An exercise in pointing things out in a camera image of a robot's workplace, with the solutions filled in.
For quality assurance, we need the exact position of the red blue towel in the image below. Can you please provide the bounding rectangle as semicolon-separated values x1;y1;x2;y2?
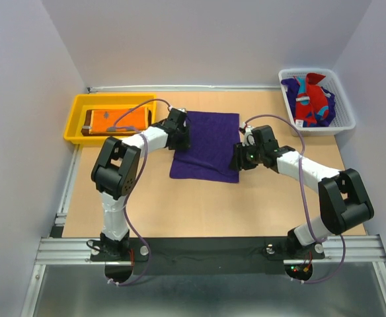
294;73;330;127

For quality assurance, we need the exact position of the brown towel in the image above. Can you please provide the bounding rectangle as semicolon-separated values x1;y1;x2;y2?
80;108;153;136

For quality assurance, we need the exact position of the orange towel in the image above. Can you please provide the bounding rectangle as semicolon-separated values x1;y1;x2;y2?
89;105;150;135

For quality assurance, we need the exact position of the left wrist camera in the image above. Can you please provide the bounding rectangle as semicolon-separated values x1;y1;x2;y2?
167;106;187;113

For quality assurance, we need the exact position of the aluminium frame rail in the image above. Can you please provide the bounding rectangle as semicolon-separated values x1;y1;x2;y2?
35;235;386;265

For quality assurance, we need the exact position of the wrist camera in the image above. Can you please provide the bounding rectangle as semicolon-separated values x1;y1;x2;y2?
239;122;255;146
167;106;187;113

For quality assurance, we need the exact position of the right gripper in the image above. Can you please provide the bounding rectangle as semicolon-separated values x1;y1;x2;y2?
227;141;264;172

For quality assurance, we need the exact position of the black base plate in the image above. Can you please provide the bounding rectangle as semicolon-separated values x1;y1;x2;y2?
86;236;325;285

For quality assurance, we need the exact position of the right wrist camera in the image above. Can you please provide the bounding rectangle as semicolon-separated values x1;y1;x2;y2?
239;122;255;146

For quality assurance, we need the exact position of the purple towel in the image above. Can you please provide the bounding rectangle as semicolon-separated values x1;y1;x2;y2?
281;77;336;126
169;111;240;184

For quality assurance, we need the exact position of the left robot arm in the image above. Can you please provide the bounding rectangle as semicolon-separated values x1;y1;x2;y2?
87;108;190;262

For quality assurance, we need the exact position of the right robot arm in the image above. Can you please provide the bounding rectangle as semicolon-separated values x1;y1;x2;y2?
230;123;374;258

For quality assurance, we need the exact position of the yellow plastic tray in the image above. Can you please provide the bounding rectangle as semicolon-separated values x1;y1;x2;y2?
63;92;157;147

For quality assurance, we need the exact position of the white plastic basket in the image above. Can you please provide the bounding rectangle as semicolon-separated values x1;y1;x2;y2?
278;68;356;136

